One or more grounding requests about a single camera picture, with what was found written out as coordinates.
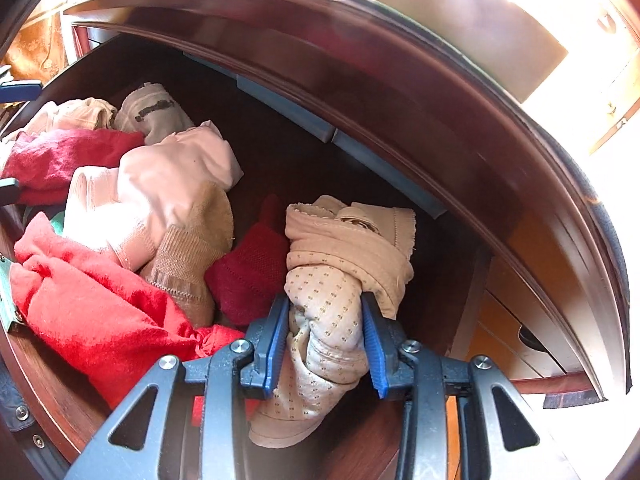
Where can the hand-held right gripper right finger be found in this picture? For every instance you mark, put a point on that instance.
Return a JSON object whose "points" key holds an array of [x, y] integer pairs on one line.
{"points": [[375, 350]]}

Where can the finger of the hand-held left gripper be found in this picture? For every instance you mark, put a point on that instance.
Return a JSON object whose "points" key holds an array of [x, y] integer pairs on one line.
{"points": [[20, 91], [7, 190]]}

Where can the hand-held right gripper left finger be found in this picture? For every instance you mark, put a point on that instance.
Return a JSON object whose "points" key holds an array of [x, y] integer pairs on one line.
{"points": [[277, 350]]}

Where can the green underwear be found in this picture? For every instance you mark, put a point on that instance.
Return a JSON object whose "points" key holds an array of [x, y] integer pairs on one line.
{"points": [[56, 222]]}

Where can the pale pink underwear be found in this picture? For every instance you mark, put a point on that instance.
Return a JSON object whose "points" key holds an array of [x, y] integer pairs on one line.
{"points": [[75, 115]]}

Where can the dark red towel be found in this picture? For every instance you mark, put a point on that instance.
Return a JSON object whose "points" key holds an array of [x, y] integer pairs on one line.
{"points": [[60, 160]]}

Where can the beige dotted underwear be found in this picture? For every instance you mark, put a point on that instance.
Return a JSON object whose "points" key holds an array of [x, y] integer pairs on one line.
{"points": [[325, 280]]}

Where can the peach pink underwear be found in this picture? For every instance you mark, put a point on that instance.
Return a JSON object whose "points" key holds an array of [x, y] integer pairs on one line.
{"points": [[150, 185]]}

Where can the bright red underwear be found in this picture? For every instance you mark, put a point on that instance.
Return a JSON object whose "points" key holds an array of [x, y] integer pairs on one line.
{"points": [[100, 310]]}

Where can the dark wooden drawer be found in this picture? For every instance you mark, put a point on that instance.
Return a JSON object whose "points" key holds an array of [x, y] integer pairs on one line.
{"points": [[270, 160]]}

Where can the tan knit underwear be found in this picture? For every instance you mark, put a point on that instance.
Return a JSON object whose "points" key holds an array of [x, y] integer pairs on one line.
{"points": [[190, 260]]}

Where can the grey beige underwear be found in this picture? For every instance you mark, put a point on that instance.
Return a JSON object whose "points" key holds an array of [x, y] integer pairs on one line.
{"points": [[155, 115]]}

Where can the orange patterned cloth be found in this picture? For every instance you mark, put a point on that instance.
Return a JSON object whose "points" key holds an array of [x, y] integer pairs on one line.
{"points": [[35, 50]]}

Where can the orange wooden cabinet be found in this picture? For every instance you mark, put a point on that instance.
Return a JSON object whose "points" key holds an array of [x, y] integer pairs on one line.
{"points": [[505, 320]]}

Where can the red plastic band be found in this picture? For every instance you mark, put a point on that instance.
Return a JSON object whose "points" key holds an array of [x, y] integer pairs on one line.
{"points": [[550, 384]]}

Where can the grey plastic guide strip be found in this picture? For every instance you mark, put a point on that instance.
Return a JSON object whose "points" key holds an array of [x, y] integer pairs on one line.
{"points": [[310, 120]]}

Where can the orange wooden door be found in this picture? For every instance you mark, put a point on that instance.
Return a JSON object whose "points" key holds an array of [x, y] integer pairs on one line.
{"points": [[617, 105]]}

